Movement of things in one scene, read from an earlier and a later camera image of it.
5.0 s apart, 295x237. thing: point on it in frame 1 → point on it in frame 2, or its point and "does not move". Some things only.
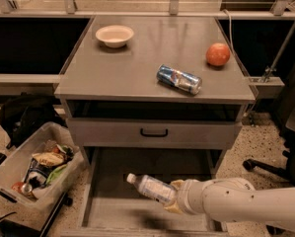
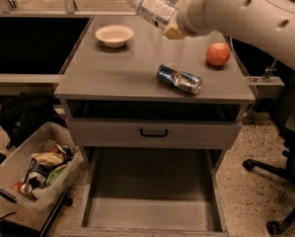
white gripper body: [185, 195] → [187, 17]
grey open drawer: [110, 206] does not move
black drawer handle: [153, 134] does not move
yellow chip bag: [48, 158] does not move
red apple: [217, 54] does not move
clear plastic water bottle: [153, 188] → [150, 7]
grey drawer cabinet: [154, 83] does not move
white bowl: [114, 36] does not move
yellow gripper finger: [174, 207] → [174, 33]
